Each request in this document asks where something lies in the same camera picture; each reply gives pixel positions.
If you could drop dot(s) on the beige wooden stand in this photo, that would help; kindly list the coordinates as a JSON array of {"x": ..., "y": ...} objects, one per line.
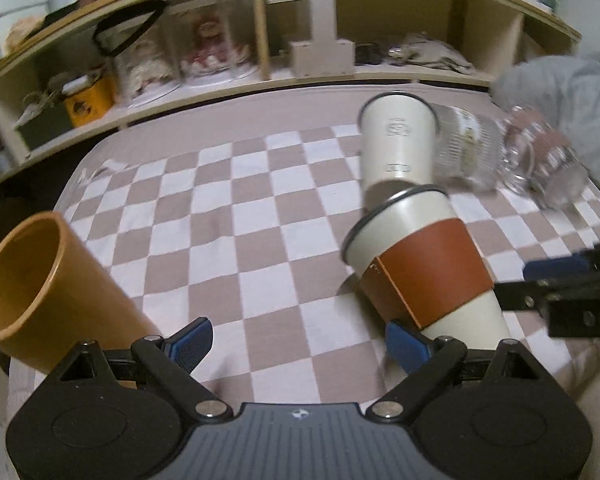
[{"x": 324, "y": 54}]

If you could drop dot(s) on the white cup with brown sleeve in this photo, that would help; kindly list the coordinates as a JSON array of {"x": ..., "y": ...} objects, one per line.
[{"x": 417, "y": 264}]

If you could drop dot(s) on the dark green box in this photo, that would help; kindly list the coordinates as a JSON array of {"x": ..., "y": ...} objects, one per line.
[{"x": 52, "y": 122}]

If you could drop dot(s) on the yellow tin box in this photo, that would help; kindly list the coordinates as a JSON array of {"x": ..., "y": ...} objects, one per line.
[{"x": 90, "y": 103}]

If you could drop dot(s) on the clear container with doll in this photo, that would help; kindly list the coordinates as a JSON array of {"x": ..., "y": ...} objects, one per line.
[{"x": 209, "y": 50}]

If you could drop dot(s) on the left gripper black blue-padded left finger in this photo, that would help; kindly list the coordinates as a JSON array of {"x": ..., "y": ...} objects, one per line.
[{"x": 115, "y": 414}]

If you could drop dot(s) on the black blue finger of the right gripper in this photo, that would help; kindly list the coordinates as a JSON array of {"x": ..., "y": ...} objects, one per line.
[{"x": 564, "y": 291}]

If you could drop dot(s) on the clear bag with black handle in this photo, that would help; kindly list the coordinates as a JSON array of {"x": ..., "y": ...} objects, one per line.
[{"x": 136, "y": 41}]

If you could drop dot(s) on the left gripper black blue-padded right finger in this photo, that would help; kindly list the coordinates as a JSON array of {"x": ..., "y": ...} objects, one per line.
[{"x": 483, "y": 414}]

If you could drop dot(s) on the checkered pink white cloth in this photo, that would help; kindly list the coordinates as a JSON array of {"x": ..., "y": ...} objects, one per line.
[{"x": 246, "y": 234}]

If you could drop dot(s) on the long wooden shelf unit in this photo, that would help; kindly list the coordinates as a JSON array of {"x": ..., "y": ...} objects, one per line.
[{"x": 487, "y": 32}]

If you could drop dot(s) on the clear glass cup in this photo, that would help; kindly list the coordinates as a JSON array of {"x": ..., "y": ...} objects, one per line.
[{"x": 469, "y": 148}]

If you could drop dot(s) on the crumpled grey cloth on shelf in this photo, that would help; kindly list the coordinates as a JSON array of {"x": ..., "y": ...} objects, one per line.
[{"x": 424, "y": 51}]

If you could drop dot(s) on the orange plastic cup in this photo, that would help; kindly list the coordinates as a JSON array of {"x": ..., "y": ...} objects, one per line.
[{"x": 54, "y": 293}]

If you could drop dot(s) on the grey pillow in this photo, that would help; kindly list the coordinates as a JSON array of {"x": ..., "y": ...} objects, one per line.
[{"x": 566, "y": 91}]

